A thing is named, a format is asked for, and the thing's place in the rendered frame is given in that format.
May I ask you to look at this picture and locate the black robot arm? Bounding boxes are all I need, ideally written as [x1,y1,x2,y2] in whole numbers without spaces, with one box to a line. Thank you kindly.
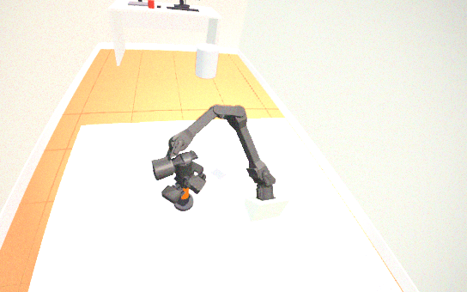
[151,104,276,201]

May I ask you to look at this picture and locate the orange knob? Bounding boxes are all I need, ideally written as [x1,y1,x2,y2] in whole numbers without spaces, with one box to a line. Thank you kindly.
[181,187,189,199]

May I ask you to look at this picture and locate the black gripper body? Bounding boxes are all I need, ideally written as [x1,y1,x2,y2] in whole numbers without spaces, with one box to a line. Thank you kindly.
[161,161,203,204]

